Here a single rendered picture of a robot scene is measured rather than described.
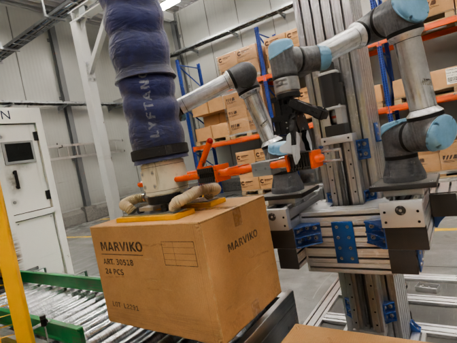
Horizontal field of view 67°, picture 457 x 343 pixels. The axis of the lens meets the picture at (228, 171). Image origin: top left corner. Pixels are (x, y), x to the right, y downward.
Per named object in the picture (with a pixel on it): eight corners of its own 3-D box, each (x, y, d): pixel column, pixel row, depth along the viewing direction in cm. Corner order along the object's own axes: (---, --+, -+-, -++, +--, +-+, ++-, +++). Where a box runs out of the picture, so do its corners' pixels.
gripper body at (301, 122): (285, 136, 109) (279, 98, 109) (310, 131, 104) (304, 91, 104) (273, 137, 103) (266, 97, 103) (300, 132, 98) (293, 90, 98)
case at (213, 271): (109, 321, 143) (89, 226, 141) (176, 282, 175) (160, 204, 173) (224, 347, 108) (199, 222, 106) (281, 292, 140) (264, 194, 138)
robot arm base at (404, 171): (387, 178, 145) (383, 155, 144) (428, 174, 136) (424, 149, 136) (380, 184, 132) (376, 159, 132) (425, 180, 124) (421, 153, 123)
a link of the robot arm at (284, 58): (299, 35, 100) (273, 37, 97) (305, 73, 100) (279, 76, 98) (286, 45, 107) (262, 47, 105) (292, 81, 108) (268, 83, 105)
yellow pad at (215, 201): (152, 211, 153) (150, 200, 152) (168, 206, 161) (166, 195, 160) (211, 207, 132) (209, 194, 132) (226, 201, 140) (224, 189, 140)
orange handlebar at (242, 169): (120, 192, 152) (118, 184, 152) (169, 180, 176) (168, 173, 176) (321, 165, 96) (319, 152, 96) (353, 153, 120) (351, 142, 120)
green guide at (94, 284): (18, 281, 277) (15, 270, 277) (31, 276, 286) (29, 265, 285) (158, 299, 186) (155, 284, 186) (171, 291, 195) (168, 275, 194)
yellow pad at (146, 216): (116, 223, 138) (113, 211, 137) (136, 216, 146) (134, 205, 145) (176, 220, 117) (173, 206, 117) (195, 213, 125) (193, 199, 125)
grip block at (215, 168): (197, 185, 122) (194, 169, 122) (214, 180, 130) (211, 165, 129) (215, 182, 117) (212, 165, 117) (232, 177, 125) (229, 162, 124)
